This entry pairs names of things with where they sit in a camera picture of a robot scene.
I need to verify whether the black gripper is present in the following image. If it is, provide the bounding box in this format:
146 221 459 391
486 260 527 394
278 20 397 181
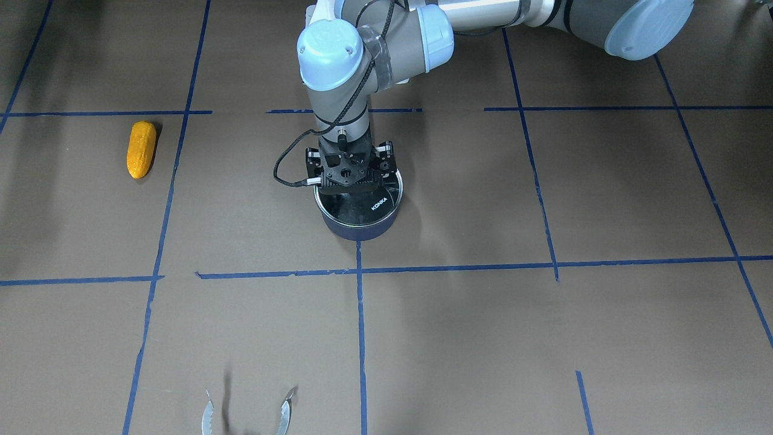
306 134 394 182

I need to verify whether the yellow corn cob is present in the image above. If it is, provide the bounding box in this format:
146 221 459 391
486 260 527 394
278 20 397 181
126 121 157 179

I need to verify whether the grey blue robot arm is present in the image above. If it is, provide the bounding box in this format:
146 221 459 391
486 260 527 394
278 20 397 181
296 1 694 188

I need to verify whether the dark blue saucepan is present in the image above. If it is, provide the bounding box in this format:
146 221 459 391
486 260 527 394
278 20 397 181
313 168 404 242

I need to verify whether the black braided camera cable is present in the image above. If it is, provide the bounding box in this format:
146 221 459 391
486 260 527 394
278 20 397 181
273 0 399 188

